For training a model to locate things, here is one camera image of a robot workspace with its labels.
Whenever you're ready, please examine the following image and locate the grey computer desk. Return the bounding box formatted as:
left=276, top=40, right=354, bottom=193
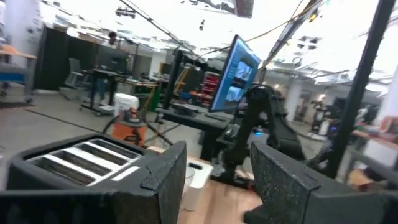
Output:
left=155, top=104, right=233, bottom=162

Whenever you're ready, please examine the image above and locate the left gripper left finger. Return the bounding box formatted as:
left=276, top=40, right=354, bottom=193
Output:
left=0, top=139, right=187, bottom=224

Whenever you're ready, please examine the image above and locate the black standing desk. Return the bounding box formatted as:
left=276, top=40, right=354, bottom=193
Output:
left=80, top=46, right=132, bottom=116

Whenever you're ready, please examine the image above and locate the grey office chair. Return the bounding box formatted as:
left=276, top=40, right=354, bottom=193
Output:
left=63, top=58, right=84, bottom=91

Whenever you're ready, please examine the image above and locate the orange shop vacuum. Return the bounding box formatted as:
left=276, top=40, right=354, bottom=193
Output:
left=111, top=108, right=149, bottom=147

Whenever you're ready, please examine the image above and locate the computer monitor blue screen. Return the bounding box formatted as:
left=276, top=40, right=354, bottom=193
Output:
left=208, top=34, right=262, bottom=113

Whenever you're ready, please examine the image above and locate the black four-slot toaster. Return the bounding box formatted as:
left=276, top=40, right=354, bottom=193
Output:
left=6, top=133, right=162, bottom=192

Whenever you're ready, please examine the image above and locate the white plastic bucket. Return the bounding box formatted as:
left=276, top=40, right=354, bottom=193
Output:
left=114, top=93, right=140, bottom=118

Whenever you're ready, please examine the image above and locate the white plastic bin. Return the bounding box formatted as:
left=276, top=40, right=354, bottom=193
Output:
left=182, top=157, right=215, bottom=212

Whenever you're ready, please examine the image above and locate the red storage shelving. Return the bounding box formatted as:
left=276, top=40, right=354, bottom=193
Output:
left=200, top=72, right=221, bottom=101

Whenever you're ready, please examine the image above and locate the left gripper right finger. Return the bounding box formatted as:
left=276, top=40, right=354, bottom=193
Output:
left=250, top=141, right=398, bottom=224

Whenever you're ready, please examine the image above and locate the black partition panel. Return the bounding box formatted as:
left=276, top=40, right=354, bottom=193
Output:
left=34, top=26, right=101, bottom=91

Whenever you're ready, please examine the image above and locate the tall clear glass of milk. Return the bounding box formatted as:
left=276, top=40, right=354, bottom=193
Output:
left=185, top=167, right=197, bottom=200

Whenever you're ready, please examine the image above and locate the person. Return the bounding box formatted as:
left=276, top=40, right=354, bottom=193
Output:
left=107, top=30, right=119, bottom=47

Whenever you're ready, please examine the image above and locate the black aluminium rig frame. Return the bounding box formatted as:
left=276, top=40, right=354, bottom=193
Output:
left=325, top=0, right=397, bottom=179

